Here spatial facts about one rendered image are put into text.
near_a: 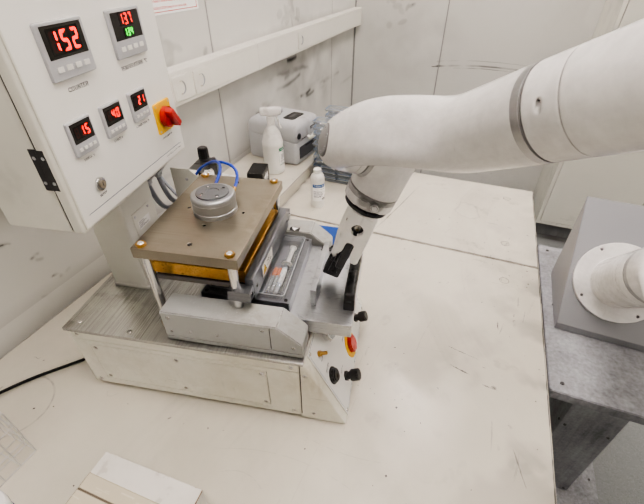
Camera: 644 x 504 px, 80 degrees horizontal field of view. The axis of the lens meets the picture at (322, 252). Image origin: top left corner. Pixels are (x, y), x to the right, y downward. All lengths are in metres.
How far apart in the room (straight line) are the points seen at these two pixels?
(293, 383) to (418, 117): 0.50
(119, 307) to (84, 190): 0.29
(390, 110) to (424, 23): 2.48
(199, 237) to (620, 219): 0.97
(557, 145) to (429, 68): 2.63
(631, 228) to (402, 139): 0.82
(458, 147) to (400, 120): 0.08
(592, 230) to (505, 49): 1.94
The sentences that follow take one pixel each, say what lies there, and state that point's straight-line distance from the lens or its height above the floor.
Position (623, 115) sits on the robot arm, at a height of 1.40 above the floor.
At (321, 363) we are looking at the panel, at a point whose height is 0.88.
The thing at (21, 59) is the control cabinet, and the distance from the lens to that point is 0.61.
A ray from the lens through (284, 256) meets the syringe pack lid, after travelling 0.77.
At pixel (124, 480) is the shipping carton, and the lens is 0.76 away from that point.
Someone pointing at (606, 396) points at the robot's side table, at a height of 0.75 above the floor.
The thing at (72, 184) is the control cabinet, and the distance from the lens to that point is 0.65.
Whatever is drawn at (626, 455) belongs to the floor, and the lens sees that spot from 1.99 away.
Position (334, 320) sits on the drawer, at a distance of 0.69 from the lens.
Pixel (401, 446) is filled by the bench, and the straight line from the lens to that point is 0.82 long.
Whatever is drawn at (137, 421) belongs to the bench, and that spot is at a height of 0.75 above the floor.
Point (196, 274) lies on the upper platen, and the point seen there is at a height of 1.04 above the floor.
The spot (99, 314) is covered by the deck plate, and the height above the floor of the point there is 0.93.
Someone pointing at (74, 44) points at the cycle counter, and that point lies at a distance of 0.66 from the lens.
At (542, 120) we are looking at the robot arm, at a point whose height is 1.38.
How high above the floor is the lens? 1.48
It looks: 37 degrees down
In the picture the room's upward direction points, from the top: straight up
